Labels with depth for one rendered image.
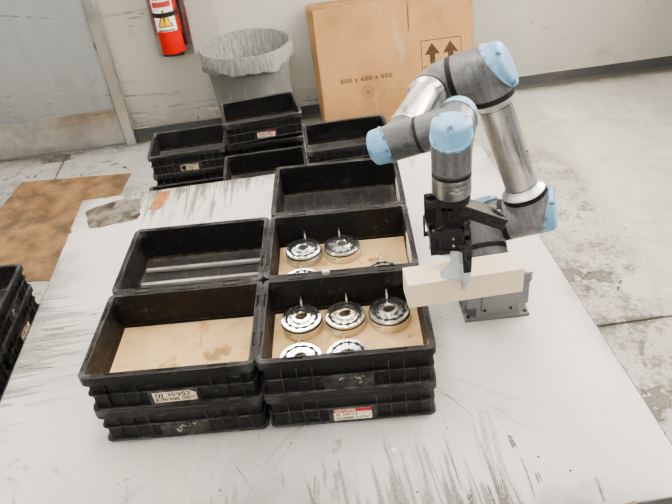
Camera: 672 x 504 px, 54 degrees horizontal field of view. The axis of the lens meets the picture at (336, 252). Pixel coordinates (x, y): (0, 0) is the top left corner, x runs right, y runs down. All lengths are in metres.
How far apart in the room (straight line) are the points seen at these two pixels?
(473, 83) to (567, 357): 0.73
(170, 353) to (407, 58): 3.18
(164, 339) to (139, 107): 3.21
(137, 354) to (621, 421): 1.16
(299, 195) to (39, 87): 2.95
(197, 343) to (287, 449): 0.35
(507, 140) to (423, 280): 0.51
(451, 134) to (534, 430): 0.75
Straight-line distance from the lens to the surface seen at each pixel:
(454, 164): 1.20
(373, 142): 1.33
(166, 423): 1.66
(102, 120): 4.88
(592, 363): 1.79
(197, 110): 4.78
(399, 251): 1.90
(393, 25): 4.47
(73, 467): 1.75
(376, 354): 1.46
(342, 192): 2.20
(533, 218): 1.81
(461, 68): 1.65
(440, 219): 1.28
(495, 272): 1.38
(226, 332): 1.72
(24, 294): 2.96
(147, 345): 1.76
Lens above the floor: 1.95
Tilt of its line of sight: 36 degrees down
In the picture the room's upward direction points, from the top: 7 degrees counter-clockwise
